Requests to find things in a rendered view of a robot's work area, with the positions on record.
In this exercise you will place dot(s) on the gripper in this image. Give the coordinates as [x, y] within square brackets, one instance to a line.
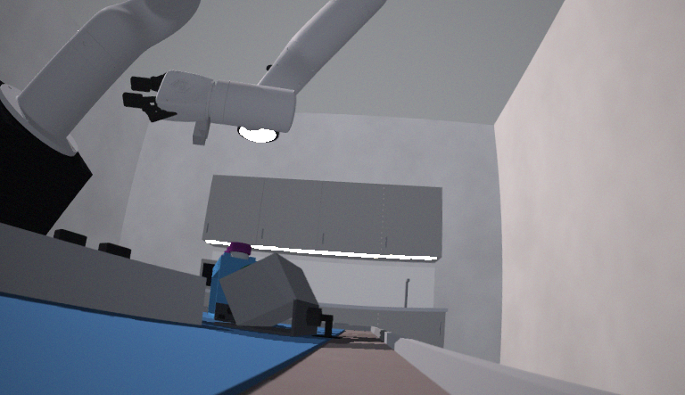
[182, 96]

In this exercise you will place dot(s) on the grey control panel with blue and green buttons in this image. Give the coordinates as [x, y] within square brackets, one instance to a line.
[270, 291]

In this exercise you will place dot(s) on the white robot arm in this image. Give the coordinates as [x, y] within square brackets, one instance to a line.
[70, 84]

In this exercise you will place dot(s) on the blue flat mat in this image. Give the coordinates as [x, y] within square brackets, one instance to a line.
[52, 348]

